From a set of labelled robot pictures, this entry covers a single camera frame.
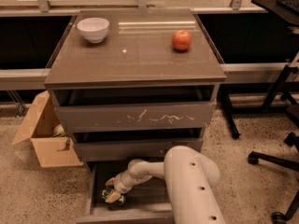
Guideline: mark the green soda can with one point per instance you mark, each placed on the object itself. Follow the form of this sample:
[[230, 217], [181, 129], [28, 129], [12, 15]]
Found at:
[[120, 202]]

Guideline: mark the top grey drawer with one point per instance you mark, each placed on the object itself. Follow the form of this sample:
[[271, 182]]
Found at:
[[127, 109]]

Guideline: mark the middle grey drawer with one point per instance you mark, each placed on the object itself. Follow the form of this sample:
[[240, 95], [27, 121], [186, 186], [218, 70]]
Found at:
[[122, 145]]

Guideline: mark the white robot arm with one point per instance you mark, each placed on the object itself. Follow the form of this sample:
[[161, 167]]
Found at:
[[189, 177]]

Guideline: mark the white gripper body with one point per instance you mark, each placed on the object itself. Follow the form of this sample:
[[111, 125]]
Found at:
[[122, 184]]

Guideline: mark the grey drawer cabinet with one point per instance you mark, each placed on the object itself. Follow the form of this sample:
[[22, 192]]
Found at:
[[137, 53]]

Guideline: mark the open cardboard box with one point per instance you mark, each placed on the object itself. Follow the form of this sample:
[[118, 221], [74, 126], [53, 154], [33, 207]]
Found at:
[[37, 127]]

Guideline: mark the bottom grey open drawer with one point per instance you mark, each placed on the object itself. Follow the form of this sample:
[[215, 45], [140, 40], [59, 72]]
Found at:
[[147, 203]]

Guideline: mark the white item in box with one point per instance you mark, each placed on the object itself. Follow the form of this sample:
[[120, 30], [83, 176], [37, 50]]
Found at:
[[58, 131]]

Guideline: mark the red apple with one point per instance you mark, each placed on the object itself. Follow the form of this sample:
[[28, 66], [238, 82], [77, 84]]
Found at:
[[181, 39]]

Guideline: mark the white ceramic bowl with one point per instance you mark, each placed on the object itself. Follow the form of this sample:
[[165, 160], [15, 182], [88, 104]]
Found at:
[[93, 29]]

